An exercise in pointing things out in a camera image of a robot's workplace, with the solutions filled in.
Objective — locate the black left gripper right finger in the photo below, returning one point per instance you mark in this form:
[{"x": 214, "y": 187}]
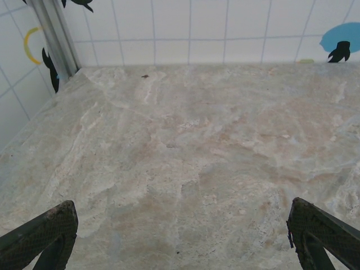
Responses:
[{"x": 317, "y": 233}]

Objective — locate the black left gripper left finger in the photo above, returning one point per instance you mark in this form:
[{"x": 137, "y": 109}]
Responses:
[{"x": 31, "y": 239}]

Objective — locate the black fish wall sticker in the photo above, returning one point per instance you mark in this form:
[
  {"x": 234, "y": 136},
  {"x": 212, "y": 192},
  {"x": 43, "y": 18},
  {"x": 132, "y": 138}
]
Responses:
[
  {"x": 83, "y": 3},
  {"x": 51, "y": 70},
  {"x": 339, "y": 52}
]

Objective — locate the green wall sticker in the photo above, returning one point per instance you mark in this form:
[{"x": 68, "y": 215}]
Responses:
[{"x": 306, "y": 61}]

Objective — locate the yellow arc wall sticker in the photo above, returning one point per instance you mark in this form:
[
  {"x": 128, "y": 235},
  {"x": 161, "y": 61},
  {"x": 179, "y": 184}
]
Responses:
[{"x": 30, "y": 45}]

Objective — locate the aluminium frame post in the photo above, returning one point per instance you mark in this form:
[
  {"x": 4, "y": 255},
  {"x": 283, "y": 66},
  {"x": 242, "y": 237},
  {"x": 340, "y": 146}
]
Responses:
[{"x": 57, "y": 42}]

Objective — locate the blue round wall sticker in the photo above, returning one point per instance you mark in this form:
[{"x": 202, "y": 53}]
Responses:
[{"x": 341, "y": 32}]

